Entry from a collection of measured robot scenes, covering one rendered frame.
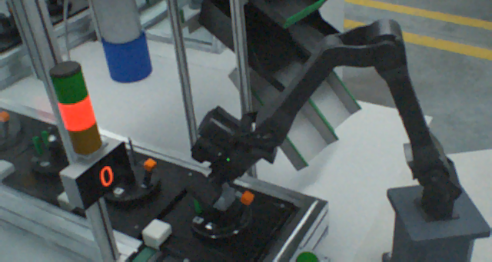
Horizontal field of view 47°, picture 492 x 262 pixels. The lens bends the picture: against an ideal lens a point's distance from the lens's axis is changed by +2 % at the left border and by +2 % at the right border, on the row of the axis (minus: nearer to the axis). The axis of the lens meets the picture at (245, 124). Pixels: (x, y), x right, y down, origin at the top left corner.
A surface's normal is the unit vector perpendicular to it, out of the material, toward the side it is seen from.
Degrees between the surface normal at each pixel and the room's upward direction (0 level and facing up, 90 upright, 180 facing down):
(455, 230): 0
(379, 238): 0
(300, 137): 45
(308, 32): 25
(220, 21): 90
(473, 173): 0
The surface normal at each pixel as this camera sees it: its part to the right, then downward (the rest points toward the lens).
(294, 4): 0.25, -0.62
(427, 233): -0.07, -0.83
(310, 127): 0.47, -0.36
